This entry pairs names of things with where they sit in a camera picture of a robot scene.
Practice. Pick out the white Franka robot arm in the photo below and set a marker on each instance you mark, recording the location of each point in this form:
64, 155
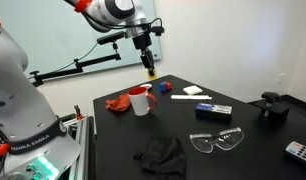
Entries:
13, 100

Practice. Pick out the small yellow block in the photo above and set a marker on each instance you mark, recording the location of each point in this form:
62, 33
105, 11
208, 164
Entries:
152, 75

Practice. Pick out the black lever clamp orange tip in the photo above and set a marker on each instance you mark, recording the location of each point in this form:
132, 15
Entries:
78, 112

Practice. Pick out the blue and white box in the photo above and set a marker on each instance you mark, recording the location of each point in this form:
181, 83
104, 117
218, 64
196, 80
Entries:
213, 110

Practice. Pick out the black fabric pouch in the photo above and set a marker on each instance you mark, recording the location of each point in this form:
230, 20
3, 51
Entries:
164, 158

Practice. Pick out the clear safety glasses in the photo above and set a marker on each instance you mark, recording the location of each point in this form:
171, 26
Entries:
216, 140

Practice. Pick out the white wall outlet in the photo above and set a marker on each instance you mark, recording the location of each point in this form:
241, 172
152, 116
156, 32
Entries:
282, 78

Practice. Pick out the white mug with red inside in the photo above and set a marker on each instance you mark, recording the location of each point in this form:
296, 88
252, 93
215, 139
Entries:
139, 103

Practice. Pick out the long white strip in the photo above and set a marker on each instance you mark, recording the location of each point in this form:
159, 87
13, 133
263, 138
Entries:
191, 97

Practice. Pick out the orange cloth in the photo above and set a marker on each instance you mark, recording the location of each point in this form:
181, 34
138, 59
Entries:
118, 102

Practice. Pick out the small blue block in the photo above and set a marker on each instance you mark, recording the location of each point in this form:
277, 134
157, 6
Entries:
163, 87

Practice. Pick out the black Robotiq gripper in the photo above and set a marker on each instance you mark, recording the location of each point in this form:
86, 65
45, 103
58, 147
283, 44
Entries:
143, 43

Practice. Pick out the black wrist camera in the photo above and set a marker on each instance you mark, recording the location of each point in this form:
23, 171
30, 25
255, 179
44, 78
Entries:
157, 30

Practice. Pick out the glass whiteboard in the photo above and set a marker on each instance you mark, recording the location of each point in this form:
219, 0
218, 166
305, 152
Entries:
43, 30

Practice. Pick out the pale yellow sticky note pad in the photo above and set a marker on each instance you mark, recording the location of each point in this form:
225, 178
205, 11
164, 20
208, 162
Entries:
192, 90

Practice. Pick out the black remote control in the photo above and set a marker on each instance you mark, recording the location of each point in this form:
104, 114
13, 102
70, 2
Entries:
301, 153

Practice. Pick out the black articulated camera mount arm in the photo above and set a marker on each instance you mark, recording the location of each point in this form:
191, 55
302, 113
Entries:
76, 66

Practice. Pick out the small red block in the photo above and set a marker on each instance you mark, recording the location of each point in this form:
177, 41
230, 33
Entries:
169, 86

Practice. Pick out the aluminium profile frame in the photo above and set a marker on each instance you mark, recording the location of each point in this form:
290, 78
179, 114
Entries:
80, 146

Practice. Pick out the black table clamp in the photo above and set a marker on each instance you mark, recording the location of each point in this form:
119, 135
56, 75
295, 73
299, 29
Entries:
271, 108

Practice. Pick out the black bar camera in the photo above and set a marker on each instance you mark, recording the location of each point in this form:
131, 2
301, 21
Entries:
110, 37

